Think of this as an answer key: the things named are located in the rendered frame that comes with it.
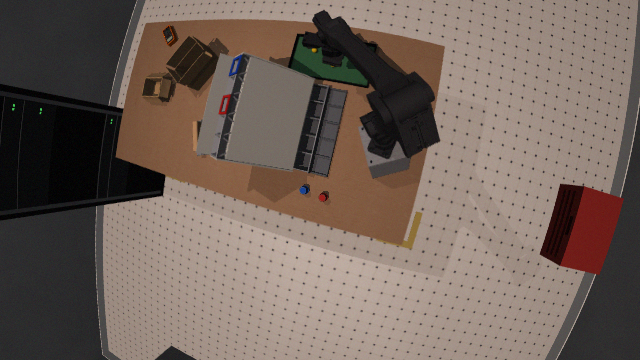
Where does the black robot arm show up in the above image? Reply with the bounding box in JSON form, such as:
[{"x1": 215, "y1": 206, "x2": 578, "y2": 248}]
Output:
[{"x1": 302, "y1": 10, "x2": 440, "y2": 159}]

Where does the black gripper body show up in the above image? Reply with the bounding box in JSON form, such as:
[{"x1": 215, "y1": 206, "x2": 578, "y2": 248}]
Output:
[{"x1": 322, "y1": 45, "x2": 344, "y2": 66}]

